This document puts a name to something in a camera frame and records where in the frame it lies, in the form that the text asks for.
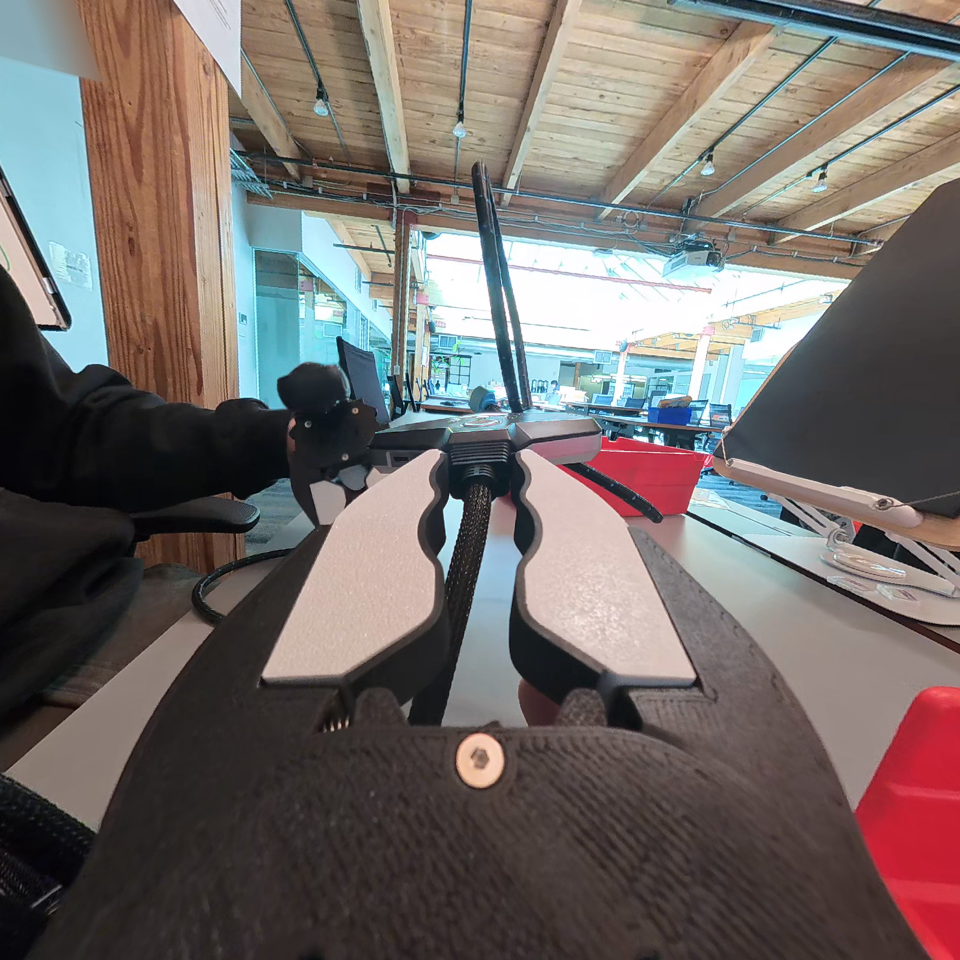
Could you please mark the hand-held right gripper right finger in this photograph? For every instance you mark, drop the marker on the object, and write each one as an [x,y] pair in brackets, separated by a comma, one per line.
[592,592]

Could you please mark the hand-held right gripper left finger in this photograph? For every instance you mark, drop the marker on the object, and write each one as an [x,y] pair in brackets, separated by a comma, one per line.
[360,585]

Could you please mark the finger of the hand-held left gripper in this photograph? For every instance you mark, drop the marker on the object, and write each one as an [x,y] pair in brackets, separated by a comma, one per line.
[326,501]
[358,480]

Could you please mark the person's left forearm black sleeve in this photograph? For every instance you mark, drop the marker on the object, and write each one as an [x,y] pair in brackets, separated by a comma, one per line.
[172,450]

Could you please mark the white desk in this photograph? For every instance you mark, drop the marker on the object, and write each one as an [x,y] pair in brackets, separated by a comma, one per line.
[787,652]

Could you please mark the black office chair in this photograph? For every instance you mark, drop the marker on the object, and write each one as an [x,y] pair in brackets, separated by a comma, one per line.
[364,379]

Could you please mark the black chair armrest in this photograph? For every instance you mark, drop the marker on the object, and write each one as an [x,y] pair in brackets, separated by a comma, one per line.
[202,516]

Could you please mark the glass partition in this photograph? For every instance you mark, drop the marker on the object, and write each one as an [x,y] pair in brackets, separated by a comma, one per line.
[277,322]

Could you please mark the red plastic bin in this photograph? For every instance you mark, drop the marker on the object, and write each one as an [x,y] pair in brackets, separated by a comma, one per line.
[652,472]
[919,817]

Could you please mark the blue storage bin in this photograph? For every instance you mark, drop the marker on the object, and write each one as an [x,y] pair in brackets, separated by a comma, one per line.
[669,416]

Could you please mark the wooden pillar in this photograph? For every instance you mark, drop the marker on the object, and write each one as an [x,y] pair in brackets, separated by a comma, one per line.
[157,262]

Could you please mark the white folding stand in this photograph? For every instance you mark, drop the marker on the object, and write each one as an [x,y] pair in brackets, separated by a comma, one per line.
[817,491]

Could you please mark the person in black sleeve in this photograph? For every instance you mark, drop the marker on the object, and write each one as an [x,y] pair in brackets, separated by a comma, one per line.
[52,585]

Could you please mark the ceiling spot lamp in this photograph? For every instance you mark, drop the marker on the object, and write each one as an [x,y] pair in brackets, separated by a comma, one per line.
[707,166]
[459,128]
[820,182]
[321,106]

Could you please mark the ceiling projector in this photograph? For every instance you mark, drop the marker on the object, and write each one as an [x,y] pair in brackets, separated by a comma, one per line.
[694,260]

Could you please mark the black laptop on white stand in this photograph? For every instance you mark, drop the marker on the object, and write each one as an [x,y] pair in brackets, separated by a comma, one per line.
[870,360]

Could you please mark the white paper sheet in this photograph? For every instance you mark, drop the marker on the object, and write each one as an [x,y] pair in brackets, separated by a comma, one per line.
[217,30]

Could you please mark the wall notice paper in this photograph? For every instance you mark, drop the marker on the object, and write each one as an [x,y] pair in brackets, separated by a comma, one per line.
[71,266]

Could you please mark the monitor with black frame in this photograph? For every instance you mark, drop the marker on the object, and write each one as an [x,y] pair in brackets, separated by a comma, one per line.
[22,277]

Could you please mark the black ceiling rail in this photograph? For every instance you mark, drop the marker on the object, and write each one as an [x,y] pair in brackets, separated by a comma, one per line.
[825,22]

